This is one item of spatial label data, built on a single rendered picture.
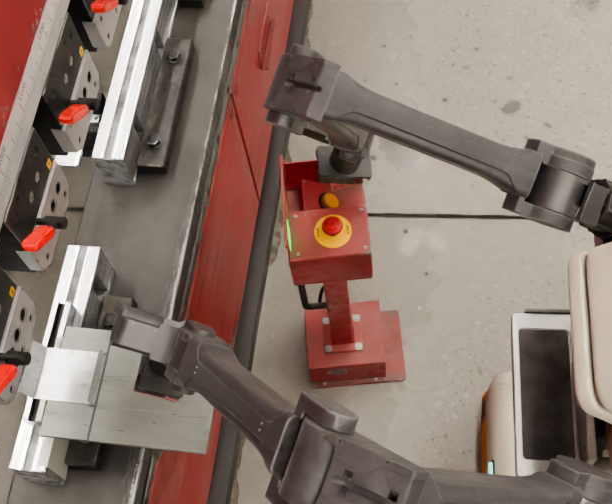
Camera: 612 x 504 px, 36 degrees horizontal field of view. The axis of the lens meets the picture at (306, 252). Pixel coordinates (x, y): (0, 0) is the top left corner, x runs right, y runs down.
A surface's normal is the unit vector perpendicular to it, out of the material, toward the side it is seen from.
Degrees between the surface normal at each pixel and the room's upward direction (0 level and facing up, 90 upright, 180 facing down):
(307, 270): 90
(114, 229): 0
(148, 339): 36
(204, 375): 54
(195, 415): 0
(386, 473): 26
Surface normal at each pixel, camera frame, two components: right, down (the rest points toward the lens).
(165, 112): -0.08, -0.44
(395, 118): 0.23, 0.15
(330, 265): 0.07, 0.89
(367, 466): -0.37, -0.11
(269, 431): -0.85, -0.29
